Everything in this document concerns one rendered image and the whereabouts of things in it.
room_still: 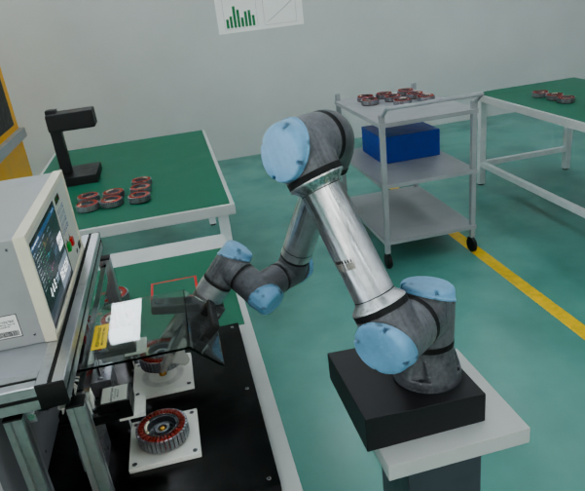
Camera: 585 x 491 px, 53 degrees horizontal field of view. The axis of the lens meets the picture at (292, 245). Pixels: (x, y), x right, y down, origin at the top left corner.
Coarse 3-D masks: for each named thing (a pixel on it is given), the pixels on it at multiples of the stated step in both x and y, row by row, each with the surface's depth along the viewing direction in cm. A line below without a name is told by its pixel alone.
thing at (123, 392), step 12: (120, 384) 124; (108, 396) 120; (120, 396) 120; (132, 396) 123; (144, 396) 126; (96, 408) 121; (108, 408) 118; (120, 408) 119; (132, 408) 120; (144, 408) 122; (96, 420) 118; (108, 420) 119; (120, 420) 120; (60, 432) 118
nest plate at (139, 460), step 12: (192, 420) 132; (132, 432) 130; (192, 432) 128; (132, 444) 127; (192, 444) 125; (132, 456) 123; (144, 456) 123; (156, 456) 122; (168, 456) 122; (180, 456) 122; (192, 456) 122; (132, 468) 120; (144, 468) 120
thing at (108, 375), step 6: (108, 366) 148; (108, 372) 145; (114, 372) 149; (96, 378) 144; (102, 378) 143; (108, 378) 143; (114, 378) 148; (96, 384) 142; (102, 384) 143; (108, 384) 143; (114, 384) 146; (96, 390) 143; (96, 396) 144
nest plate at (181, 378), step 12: (144, 372) 151; (168, 372) 150; (180, 372) 149; (192, 372) 149; (144, 384) 146; (156, 384) 146; (168, 384) 145; (180, 384) 145; (192, 384) 144; (156, 396) 143
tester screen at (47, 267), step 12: (48, 216) 115; (48, 228) 114; (36, 240) 104; (48, 240) 112; (36, 252) 102; (48, 252) 110; (60, 252) 120; (36, 264) 101; (48, 264) 109; (48, 276) 107; (48, 288) 105; (48, 300) 104; (60, 300) 113
